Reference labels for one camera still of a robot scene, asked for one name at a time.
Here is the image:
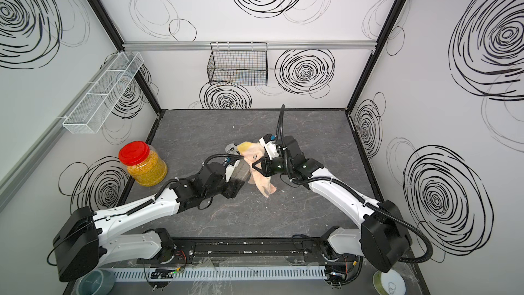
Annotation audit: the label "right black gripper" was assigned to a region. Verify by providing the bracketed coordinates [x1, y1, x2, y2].
[252, 155, 293, 178]

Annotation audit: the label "grey rectangular eyeglass case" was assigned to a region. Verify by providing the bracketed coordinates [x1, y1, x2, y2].
[238, 159, 251, 182]

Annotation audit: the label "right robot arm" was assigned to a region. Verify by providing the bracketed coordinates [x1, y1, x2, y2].
[252, 134, 412, 273]

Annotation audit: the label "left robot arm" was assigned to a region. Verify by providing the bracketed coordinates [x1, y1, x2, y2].
[50, 162, 249, 282]

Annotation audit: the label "red lid jar yellow grains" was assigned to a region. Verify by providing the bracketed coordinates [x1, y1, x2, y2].
[118, 141, 168, 187]

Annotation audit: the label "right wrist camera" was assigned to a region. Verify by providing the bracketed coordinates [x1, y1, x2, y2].
[259, 134, 280, 160]

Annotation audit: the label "black corrugated left cable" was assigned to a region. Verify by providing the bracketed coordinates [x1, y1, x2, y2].
[203, 153, 245, 169]

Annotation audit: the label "black corrugated cable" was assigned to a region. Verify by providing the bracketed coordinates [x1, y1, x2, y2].
[275, 104, 434, 265]
[203, 153, 245, 169]

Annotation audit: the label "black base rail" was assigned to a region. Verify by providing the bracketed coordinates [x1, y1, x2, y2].
[138, 237, 369, 266]

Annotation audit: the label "white slotted cable duct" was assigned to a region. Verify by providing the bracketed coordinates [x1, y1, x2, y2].
[110, 266, 327, 283]

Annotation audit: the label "black wire wall basket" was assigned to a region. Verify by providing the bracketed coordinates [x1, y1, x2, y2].
[206, 42, 269, 86]

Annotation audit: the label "white wire wall shelf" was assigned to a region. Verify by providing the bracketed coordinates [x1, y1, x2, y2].
[62, 51, 145, 134]

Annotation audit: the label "black corrugated right cable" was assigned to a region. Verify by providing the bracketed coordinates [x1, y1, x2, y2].
[275, 104, 434, 265]

